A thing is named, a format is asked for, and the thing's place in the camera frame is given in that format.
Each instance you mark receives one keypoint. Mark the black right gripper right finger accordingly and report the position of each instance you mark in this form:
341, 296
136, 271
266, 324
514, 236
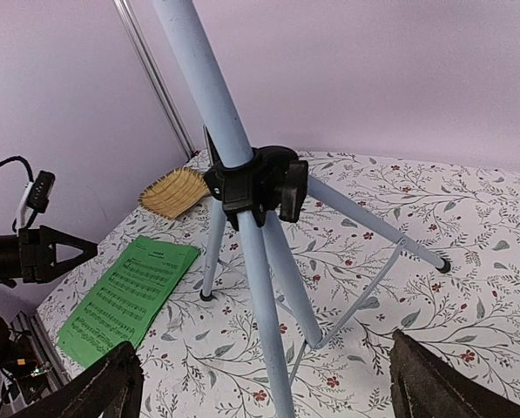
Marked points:
422, 385

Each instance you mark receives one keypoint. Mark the aluminium corner post left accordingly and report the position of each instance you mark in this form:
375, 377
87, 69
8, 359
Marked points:
151, 69

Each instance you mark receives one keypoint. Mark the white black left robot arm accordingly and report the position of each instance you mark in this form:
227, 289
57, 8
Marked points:
17, 364

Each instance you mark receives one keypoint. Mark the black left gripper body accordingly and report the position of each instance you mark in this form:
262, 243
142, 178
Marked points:
38, 253

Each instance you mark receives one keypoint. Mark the aluminium front rail frame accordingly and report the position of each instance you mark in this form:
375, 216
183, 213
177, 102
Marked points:
37, 344

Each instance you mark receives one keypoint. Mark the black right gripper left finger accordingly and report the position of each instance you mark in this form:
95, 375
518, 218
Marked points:
110, 387

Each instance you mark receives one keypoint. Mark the dark red metronome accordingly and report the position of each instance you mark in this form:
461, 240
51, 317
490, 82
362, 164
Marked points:
208, 143

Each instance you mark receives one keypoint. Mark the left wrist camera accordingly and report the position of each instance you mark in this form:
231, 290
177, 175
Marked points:
34, 200

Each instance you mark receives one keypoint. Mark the woven bamboo tray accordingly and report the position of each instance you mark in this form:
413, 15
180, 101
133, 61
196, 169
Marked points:
174, 193

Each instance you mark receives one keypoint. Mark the green sheet music stack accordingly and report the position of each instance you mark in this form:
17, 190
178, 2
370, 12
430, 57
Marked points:
125, 301

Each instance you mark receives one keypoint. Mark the white perforated music stand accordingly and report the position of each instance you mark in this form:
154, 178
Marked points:
256, 190

